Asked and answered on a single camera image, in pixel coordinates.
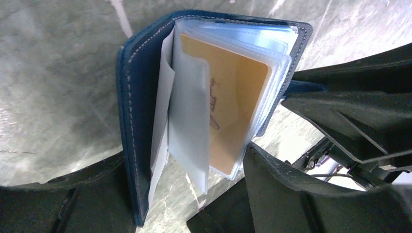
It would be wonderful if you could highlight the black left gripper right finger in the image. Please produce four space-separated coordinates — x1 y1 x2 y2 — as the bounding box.
187 143 412 233

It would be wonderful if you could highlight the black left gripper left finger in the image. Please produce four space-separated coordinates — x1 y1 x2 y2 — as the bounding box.
0 153 137 233

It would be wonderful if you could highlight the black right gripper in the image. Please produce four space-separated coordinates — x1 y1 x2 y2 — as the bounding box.
282 92 412 190

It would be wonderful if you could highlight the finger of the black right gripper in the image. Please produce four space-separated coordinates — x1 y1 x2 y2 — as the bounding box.
292 43 412 94

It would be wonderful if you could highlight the blue leather card holder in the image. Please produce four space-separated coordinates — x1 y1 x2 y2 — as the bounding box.
116 9 313 227

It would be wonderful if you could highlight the gold card in holder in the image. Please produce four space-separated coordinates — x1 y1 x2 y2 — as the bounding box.
180 33 272 176

